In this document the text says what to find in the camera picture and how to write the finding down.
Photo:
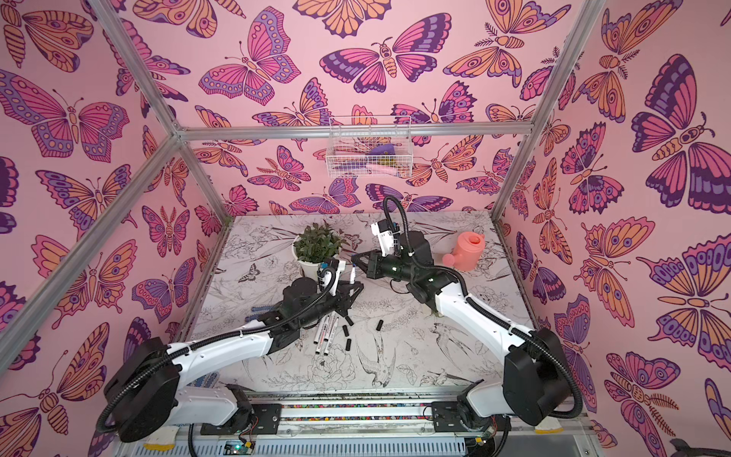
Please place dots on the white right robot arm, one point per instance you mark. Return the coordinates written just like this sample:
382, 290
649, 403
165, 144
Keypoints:
536, 382

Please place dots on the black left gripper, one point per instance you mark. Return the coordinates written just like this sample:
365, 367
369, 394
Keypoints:
341, 302

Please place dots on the blue dotted work glove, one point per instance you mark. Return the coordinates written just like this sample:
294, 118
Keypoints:
261, 313

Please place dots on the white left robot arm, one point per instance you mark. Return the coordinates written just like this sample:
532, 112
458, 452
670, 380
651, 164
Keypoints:
154, 387

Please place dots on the green potted plant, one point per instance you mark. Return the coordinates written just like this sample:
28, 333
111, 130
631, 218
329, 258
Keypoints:
320, 233

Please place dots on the clear wall basket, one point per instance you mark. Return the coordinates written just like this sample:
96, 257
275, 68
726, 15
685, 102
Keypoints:
371, 145

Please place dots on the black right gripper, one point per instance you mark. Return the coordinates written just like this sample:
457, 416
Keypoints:
373, 263

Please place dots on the white plastic flower pot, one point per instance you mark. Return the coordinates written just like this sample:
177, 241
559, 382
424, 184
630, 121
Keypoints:
308, 265

